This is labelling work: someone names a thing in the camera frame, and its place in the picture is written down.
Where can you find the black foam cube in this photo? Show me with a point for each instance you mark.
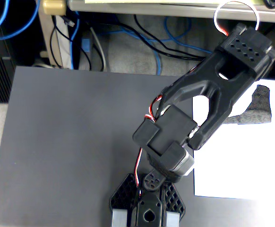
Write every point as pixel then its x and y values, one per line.
pixel 260 111

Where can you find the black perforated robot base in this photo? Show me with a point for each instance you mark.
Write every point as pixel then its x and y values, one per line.
pixel 123 189

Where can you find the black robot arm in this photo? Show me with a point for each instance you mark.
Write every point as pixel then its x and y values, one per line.
pixel 165 132

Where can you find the white paper sheet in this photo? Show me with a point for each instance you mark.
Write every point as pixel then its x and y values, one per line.
pixel 241 165

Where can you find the white desk board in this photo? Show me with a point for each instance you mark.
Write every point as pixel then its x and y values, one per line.
pixel 151 10

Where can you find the small blue connector box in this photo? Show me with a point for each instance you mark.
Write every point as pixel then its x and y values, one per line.
pixel 86 45

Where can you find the grey table clamp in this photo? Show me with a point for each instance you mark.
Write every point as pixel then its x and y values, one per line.
pixel 119 218
pixel 173 220

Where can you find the white desk leg panel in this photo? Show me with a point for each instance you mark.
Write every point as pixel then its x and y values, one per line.
pixel 62 54

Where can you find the grey network plug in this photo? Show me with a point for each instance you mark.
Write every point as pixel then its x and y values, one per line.
pixel 69 21

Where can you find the beige plastic block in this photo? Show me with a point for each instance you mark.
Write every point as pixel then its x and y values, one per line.
pixel 54 7

